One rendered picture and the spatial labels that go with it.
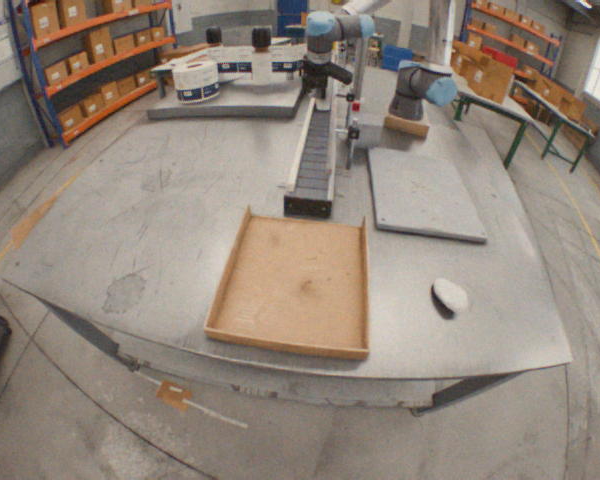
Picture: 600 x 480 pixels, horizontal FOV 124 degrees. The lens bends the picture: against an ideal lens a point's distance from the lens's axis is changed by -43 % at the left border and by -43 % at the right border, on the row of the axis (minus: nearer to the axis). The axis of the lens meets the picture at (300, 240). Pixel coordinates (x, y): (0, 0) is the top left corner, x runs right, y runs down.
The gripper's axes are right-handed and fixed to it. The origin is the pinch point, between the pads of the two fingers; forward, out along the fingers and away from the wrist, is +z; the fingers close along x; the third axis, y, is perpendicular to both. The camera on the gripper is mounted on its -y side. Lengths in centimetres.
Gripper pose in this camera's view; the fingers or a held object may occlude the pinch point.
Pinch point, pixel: (324, 99)
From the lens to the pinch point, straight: 102.4
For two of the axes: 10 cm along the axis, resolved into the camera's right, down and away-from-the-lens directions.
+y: -9.9, -1.1, 0.6
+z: 0.4, 2.1, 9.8
